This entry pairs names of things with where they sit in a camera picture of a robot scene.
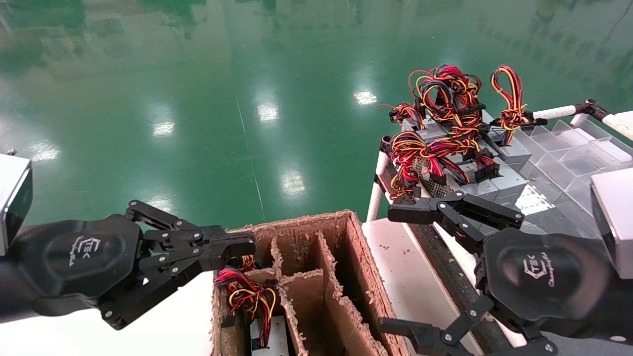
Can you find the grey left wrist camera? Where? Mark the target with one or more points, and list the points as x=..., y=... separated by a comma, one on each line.
x=12, y=198

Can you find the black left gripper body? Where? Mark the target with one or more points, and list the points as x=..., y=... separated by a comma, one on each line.
x=74, y=257

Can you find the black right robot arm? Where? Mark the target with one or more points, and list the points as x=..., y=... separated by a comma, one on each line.
x=624, y=311

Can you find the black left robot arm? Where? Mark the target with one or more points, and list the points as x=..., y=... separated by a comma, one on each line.
x=10, y=296

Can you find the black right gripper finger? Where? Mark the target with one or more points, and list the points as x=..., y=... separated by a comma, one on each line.
x=425, y=210
x=430, y=341

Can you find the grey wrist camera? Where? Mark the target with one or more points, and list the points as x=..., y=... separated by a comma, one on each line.
x=615, y=222
x=12, y=198

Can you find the brown cardboard box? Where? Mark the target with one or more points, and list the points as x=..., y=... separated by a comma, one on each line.
x=366, y=267

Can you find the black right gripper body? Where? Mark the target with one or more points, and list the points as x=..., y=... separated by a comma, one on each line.
x=539, y=277

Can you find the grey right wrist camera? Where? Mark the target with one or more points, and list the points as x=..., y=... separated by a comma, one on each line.
x=615, y=222

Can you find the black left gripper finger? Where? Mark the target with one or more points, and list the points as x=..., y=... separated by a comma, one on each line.
x=163, y=284
x=198, y=236

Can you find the brown cardboard divider insert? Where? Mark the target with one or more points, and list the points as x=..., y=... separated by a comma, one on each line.
x=309, y=291

